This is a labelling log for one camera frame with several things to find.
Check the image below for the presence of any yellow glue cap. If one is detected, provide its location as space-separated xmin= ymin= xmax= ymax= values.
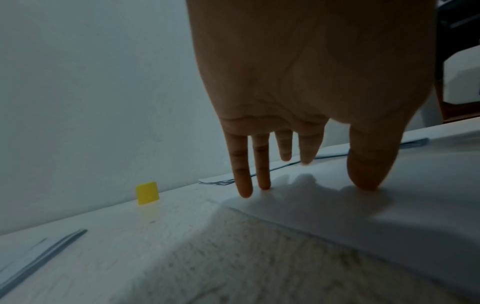
xmin=135 ymin=181 xmax=162 ymax=207

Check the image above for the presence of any person's left hand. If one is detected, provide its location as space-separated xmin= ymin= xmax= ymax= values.
xmin=185 ymin=0 xmax=439 ymax=199

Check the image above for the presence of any black marker wristband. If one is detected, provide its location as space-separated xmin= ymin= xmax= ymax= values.
xmin=436 ymin=0 xmax=480 ymax=61

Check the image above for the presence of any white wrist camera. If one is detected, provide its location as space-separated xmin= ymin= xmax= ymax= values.
xmin=442 ymin=45 xmax=480 ymax=107

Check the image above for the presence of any stack of white paper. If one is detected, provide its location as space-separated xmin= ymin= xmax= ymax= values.
xmin=0 ymin=228 xmax=90 ymax=299

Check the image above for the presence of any glued white paper sheet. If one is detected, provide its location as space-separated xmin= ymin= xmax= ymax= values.
xmin=215 ymin=127 xmax=480 ymax=299
xmin=197 ymin=137 xmax=431 ymax=187

